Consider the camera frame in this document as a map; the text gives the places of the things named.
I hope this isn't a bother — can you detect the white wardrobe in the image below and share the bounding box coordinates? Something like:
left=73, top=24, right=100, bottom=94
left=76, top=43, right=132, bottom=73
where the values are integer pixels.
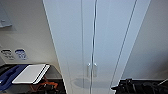
left=42, top=0, right=152, bottom=94

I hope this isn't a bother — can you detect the black equipment pile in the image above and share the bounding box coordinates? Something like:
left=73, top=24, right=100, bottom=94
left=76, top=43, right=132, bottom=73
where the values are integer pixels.
left=110, top=78, right=168, bottom=94

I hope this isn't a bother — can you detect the white wardrobe door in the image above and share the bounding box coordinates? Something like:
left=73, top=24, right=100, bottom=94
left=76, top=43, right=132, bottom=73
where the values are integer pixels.
left=90, top=0, right=138, bottom=94
left=42, top=0, right=98, bottom=94

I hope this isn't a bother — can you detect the white flat board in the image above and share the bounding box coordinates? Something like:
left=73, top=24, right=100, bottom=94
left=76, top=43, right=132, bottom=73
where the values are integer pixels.
left=11, top=63, right=51, bottom=85

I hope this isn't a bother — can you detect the white door handle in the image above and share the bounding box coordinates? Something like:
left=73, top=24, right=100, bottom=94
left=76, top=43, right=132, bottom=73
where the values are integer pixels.
left=92, top=62, right=99, bottom=79
left=86, top=62, right=92, bottom=79

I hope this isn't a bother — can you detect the grey wall panel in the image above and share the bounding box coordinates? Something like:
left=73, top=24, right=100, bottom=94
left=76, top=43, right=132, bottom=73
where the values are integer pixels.
left=0, top=3, right=13, bottom=29

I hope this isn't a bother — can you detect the blue item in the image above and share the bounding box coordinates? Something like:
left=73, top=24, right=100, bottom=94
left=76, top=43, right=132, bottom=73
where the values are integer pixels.
left=0, top=64, right=28, bottom=92

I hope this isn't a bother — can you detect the orange item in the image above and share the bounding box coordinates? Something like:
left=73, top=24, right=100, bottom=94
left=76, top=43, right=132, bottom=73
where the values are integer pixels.
left=29, top=78, right=60, bottom=93

